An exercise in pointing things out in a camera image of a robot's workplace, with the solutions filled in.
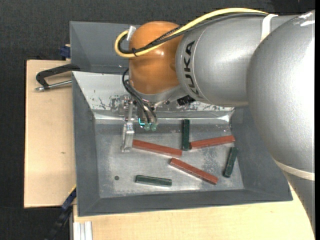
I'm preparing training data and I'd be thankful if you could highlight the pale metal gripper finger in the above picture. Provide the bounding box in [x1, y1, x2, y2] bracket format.
[125, 123, 136, 153]
[120, 123, 128, 153]

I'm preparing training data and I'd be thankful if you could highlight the grey metal bin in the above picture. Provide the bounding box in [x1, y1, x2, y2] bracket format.
[69, 20, 294, 217]

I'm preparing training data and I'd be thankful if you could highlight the pale wood flat board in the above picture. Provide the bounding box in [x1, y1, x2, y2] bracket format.
[24, 59, 77, 209]

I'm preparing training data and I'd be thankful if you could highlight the red-brown flat block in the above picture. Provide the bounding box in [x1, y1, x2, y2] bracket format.
[132, 139, 183, 158]
[189, 134, 236, 150]
[169, 157, 219, 186]

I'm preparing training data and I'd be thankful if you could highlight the dark green flat block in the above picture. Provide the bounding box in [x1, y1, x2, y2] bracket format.
[134, 174, 173, 188]
[222, 146, 239, 179]
[181, 119, 191, 152]

